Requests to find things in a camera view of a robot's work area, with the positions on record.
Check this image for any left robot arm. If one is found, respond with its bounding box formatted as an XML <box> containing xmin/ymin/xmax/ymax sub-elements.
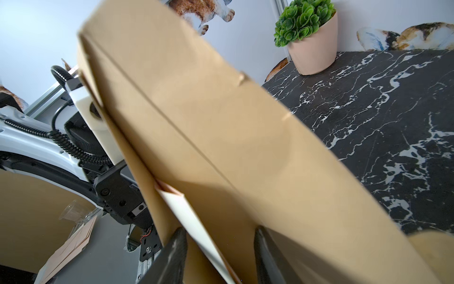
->
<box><xmin>1</xmin><ymin>104</ymin><xmax>162</xmax><ymax>262</ymax></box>

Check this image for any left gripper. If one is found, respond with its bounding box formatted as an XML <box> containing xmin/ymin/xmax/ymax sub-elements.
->
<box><xmin>64</xmin><ymin>112</ymin><xmax>162</xmax><ymax>261</ymax></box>

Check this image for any brown kraft envelope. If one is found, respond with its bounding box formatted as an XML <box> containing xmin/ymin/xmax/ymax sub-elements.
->
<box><xmin>78</xmin><ymin>1</ymin><xmax>439</xmax><ymax>284</ymax></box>

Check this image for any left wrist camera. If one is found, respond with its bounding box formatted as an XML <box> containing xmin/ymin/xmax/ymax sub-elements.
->
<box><xmin>65</xmin><ymin>78</ymin><xmax>124</xmax><ymax>165</ymax></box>

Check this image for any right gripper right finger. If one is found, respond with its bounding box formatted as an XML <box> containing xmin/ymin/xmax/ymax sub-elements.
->
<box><xmin>254</xmin><ymin>226</ymin><xmax>303</xmax><ymax>284</ymax></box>

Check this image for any cream letter paper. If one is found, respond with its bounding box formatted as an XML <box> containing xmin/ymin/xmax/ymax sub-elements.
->
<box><xmin>155</xmin><ymin>181</ymin><xmax>241</xmax><ymax>284</ymax></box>

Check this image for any green plant pink pot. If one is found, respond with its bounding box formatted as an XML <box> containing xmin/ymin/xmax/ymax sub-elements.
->
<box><xmin>274</xmin><ymin>0</ymin><xmax>338</xmax><ymax>76</ymax></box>

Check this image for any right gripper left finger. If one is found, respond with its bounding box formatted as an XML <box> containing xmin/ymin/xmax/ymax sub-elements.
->
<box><xmin>139</xmin><ymin>227</ymin><xmax>188</xmax><ymax>284</ymax></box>

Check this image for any white envelope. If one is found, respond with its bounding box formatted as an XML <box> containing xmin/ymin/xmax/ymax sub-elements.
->
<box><xmin>34</xmin><ymin>216</ymin><xmax>97</xmax><ymax>284</ymax></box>

